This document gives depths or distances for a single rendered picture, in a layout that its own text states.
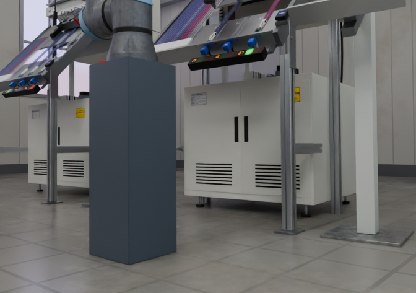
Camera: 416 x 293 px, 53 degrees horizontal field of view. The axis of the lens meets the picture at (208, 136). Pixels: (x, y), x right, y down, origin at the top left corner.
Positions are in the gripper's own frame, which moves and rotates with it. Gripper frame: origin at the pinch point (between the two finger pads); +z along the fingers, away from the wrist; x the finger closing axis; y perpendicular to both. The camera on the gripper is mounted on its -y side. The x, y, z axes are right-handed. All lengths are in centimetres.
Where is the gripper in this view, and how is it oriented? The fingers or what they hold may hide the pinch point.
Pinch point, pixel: (229, 7)
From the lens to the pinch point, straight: 193.7
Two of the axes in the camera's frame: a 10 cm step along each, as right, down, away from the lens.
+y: 3.0, -8.5, 4.3
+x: -8.1, 0.2, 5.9
